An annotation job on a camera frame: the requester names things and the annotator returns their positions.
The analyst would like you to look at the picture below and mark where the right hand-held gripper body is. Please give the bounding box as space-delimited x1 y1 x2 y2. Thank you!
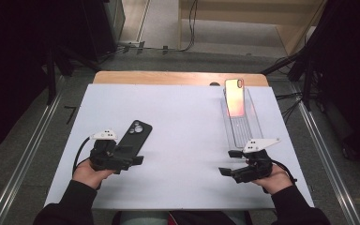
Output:
231 138 281 185

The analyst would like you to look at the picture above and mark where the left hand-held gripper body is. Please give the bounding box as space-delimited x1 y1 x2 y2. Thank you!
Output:
88 129 136 175

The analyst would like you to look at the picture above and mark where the black phone case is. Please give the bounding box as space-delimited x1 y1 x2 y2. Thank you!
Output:
113 119 154 158

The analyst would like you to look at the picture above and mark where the clear plastic tray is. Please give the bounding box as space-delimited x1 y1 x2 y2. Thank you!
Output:
219 87 265 152

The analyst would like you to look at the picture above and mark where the reflective clear-rimmed phone case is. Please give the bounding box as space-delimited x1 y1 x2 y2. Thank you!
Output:
224 78 247 118

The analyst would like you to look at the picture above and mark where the person's left hand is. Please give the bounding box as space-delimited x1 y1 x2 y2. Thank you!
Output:
72 158 116 190

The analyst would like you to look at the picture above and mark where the person's right hand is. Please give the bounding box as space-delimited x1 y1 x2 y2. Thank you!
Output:
247 158 294 196

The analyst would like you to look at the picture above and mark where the white table board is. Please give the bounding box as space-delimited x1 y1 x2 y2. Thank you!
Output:
42 82 315 211

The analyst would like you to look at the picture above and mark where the black tape mark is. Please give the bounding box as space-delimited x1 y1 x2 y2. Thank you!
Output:
64 105 78 126

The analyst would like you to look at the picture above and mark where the wooden table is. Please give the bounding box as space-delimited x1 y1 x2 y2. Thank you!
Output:
92 70 270 87

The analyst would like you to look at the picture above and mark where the black metal stand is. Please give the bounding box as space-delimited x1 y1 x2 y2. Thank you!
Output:
261 37 326 112
45 46 102 106

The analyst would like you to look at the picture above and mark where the black cabinet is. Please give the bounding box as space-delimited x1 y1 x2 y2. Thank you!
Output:
81 0 127 62

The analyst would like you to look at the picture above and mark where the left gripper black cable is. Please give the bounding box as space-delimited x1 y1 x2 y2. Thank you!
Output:
72 137 95 176

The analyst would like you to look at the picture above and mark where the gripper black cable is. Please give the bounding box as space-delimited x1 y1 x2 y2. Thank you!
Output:
72 137 95 176
270 158 298 184

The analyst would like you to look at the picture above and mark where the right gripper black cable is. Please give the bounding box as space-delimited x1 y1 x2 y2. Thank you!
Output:
270 158 298 184

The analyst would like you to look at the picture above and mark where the metal floor rail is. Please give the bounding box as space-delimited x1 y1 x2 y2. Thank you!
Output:
0 76 66 225
293 83 360 225

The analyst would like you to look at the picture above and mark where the bundle of black floor cables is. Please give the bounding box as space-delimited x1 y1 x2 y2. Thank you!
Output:
275 90 313 125

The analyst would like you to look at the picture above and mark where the light wooden frame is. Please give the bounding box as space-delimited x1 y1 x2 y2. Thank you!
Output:
177 0 327 57

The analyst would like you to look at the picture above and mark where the black hanging cable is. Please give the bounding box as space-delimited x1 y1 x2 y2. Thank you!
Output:
181 0 200 53

